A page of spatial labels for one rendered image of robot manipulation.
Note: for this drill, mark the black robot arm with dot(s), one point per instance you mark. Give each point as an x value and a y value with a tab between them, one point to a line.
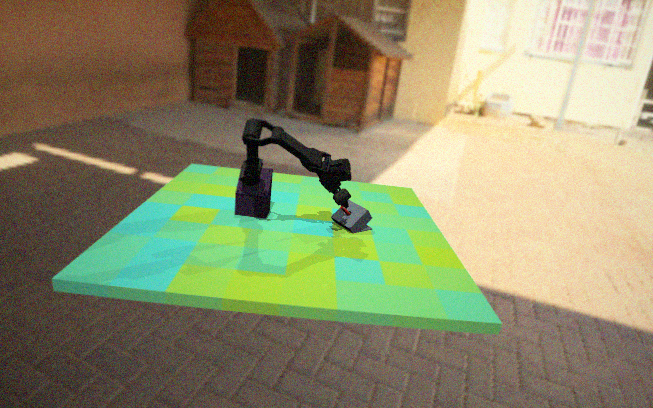
310	158

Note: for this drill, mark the grey sloped panel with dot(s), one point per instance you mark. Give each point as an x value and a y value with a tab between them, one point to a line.
356	221

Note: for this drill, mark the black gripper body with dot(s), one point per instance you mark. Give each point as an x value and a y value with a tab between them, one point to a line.
331	185

